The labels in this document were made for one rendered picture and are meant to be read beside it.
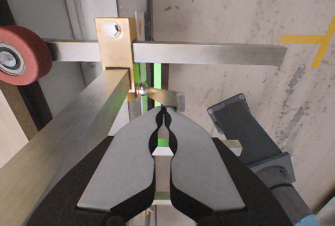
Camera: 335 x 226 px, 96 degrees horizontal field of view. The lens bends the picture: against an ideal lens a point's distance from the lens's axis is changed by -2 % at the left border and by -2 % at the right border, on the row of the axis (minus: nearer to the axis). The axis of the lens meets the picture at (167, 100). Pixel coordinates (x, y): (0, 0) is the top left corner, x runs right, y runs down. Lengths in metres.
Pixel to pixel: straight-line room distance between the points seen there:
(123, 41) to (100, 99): 0.11
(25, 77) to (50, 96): 0.18
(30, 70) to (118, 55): 0.12
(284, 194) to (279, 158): 0.16
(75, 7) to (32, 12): 0.14
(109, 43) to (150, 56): 0.06
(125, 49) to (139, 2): 0.18
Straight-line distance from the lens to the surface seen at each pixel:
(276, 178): 0.98
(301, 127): 1.92
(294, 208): 0.93
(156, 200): 0.62
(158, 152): 0.42
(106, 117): 0.17
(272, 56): 0.31
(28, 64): 0.29
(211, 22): 1.15
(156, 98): 0.16
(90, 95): 0.19
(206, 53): 0.27
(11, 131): 0.40
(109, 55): 0.26
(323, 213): 3.23
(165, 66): 0.43
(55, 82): 0.48
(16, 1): 0.43
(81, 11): 0.55
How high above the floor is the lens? 1.11
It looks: 61 degrees down
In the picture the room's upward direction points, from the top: 179 degrees clockwise
